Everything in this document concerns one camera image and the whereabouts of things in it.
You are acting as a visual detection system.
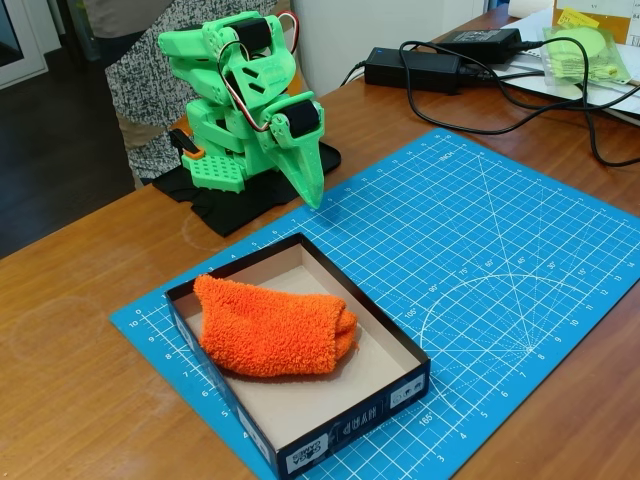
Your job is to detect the orange fuzzy sock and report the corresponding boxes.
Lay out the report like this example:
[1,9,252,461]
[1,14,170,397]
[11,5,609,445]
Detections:
[192,273,360,379]

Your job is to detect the black cardboard box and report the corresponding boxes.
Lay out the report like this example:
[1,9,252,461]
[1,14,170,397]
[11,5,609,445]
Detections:
[164,232,432,479]

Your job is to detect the orange and black table clamp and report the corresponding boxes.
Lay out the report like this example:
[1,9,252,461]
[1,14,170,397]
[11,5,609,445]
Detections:
[169,122,205,161]

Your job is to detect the black power adapter blue light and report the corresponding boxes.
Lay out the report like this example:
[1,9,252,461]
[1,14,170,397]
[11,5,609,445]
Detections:
[363,47,462,95]

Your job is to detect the person in speckled dress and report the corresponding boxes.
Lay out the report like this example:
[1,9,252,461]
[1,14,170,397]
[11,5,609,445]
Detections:
[82,0,296,189]

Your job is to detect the blue cutting mat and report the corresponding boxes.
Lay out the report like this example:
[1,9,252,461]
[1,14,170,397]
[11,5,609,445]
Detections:
[108,127,640,480]

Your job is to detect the white paper sheets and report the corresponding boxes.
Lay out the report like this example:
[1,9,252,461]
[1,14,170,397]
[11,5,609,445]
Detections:
[492,14,640,126]

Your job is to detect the white framed glass door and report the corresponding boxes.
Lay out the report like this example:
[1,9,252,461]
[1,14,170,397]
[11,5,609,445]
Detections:
[0,0,49,91]

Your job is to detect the plastic bag with green parts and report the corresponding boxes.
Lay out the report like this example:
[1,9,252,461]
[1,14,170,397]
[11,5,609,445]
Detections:
[542,24,634,89]

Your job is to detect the yellow sticky note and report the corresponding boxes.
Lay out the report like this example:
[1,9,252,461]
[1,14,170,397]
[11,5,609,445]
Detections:
[557,7,601,31]

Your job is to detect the brown cardboard box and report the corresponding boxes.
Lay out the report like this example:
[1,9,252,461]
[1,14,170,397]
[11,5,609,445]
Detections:
[552,0,640,46]

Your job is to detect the thin black adapter cable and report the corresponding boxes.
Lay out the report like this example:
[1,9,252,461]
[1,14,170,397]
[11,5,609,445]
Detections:
[341,60,369,89]

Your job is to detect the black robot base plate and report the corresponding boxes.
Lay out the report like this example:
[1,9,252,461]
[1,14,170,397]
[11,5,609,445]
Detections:
[152,142,343,237]

